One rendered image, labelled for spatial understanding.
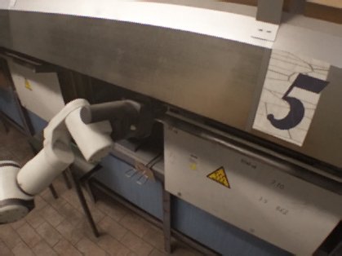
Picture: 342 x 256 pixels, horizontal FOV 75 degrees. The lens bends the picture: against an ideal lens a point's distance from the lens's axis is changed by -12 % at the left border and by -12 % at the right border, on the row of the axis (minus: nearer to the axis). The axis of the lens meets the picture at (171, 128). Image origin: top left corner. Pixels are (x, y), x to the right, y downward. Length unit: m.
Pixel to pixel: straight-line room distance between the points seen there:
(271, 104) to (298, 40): 0.11
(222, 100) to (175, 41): 0.14
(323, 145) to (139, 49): 0.38
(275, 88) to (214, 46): 0.12
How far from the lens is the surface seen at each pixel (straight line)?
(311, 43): 0.41
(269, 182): 0.77
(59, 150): 0.56
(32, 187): 0.60
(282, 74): 0.41
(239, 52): 0.42
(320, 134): 0.43
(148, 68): 0.52
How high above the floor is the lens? 1.77
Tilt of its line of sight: 37 degrees down
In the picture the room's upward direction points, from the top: straight up
